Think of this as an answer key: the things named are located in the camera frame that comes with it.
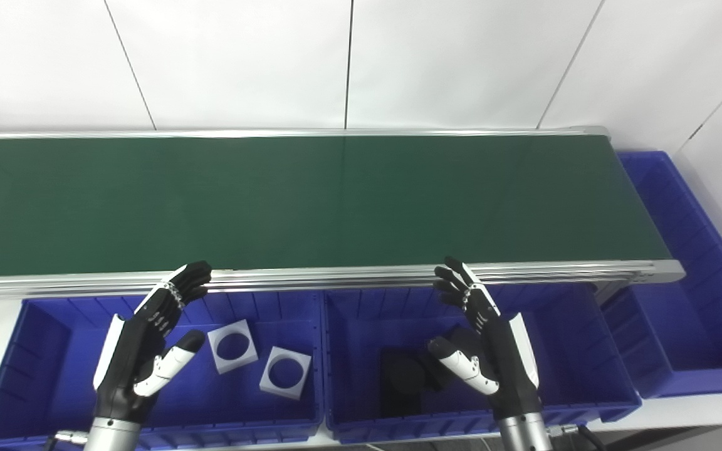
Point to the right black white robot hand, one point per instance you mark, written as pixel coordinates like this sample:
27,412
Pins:
511,369

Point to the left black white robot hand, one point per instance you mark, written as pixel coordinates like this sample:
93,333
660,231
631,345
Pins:
126,363

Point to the white square part round hole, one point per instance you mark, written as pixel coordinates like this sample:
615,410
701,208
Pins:
222,366
267,383

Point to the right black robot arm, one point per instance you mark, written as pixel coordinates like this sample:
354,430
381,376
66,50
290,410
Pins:
524,433

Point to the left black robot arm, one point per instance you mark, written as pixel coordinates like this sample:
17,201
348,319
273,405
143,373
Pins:
110,435

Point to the blue plastic bin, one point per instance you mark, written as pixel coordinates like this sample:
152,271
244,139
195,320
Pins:
586,357
54,351
693,338

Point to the black part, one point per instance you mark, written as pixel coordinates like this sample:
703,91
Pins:
402,376

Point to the aluminium conveyor support leg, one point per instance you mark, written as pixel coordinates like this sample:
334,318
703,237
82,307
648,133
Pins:
608,291

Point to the green conveyor belt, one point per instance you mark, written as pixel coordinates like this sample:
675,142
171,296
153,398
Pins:
336,200

